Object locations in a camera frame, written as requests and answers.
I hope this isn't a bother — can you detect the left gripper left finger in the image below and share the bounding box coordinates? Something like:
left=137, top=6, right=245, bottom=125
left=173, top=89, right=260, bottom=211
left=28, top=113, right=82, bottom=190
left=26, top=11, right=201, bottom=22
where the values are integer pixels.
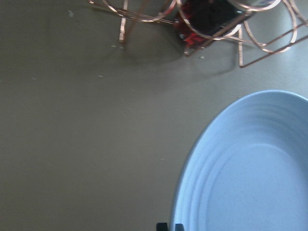
left=156, top=222, right=168, bottom=231

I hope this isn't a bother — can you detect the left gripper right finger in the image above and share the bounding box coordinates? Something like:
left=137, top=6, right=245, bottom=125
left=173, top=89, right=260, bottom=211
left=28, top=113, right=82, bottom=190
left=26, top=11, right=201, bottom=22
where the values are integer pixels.
left=174, top=224, right=184, bottom=231

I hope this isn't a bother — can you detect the blue ceramic plate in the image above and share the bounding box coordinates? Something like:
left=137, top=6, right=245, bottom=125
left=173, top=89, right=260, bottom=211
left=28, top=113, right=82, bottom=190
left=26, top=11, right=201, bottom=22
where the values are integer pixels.
left=169, top=90, right=308, bottom=231

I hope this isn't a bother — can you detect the dark sauce bottle front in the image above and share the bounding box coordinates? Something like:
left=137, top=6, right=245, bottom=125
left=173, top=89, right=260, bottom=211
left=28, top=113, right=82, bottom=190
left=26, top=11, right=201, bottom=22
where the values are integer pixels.
left=174, top=0, right=253, bottom=50

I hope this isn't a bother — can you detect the copper wire bottle rack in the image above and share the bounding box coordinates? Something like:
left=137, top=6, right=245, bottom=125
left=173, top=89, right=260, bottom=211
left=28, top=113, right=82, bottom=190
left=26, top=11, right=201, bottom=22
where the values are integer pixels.
left=89, top=0, right=308, bottom=68

